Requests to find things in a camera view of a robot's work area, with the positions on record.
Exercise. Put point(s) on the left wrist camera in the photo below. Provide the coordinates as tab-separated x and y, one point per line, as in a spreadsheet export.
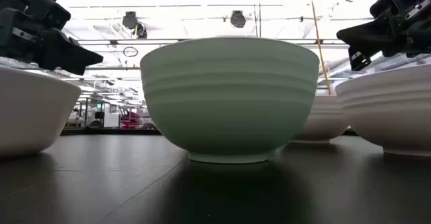
50	13

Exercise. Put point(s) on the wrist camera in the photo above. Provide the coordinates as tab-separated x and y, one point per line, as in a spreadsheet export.
50	13
394	0

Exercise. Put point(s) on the white plate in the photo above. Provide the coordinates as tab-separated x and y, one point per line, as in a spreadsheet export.
390	109

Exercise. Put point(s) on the red storage bin rack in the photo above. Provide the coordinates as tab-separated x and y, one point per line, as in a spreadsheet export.
131	121

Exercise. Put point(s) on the black ceiling fixture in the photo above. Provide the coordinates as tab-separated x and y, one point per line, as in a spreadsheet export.
129	20
238	19

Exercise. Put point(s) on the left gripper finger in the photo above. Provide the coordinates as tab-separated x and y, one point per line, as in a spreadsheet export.
70	56

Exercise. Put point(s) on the green bowl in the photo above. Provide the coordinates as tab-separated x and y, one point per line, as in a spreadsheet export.
229	103

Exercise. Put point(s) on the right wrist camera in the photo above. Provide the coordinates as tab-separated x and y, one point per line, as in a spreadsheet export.
394	0

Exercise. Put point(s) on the white bowl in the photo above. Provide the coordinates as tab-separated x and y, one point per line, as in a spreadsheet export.
30	113

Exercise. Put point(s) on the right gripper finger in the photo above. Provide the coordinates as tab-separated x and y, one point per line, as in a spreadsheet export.
370	37
362	61

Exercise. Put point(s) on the beige bowl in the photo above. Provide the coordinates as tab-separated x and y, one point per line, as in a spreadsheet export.
323	119

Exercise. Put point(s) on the white cabinet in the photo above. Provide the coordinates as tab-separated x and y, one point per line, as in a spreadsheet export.
111	116

